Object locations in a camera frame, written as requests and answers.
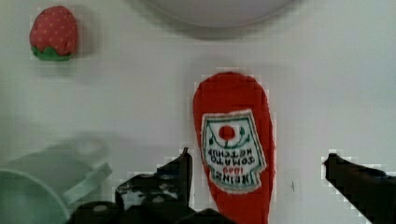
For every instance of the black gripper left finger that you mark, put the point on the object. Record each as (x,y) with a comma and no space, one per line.
(162,193)

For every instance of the green cup with handle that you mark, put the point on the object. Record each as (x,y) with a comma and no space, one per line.
(46,187)

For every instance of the plush strawberry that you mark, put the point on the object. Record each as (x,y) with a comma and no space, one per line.
(54,34)

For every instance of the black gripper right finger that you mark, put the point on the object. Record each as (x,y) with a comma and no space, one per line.
(371,191)

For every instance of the grey round plate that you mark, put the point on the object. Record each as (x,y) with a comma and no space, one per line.
(219,13)

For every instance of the red plush ketchup bottle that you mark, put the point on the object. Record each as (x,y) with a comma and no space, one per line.
(235,135)

